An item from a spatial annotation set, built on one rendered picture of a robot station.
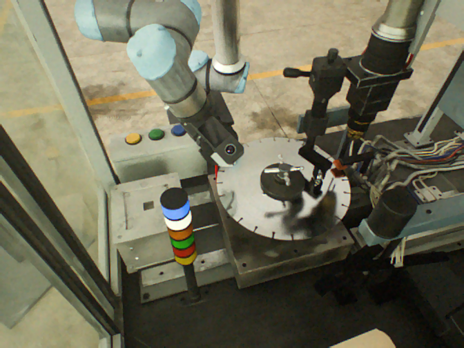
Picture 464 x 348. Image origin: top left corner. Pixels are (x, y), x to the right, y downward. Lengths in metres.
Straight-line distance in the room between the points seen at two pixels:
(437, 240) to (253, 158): 0.52
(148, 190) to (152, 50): 0.46
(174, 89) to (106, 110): 2.20
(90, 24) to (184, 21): 0.17
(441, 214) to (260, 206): 0.36
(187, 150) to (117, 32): 0.46
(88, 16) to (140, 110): 2.02
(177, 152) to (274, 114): 1.63
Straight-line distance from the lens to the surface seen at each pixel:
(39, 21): 0.72
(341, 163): 0.88
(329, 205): 0.81
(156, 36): 0.55
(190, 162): 1.05
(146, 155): 1.00
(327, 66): 0.67
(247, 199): 0.79
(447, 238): 1.06
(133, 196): 0.89
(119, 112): 2.70
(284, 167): 0.79
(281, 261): 0.82
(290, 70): 0.71
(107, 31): 0.68
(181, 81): 0.57
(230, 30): 1.08
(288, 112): 2.61
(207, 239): 0.95
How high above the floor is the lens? 1.58
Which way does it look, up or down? 47 degrees down
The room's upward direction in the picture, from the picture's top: straight up
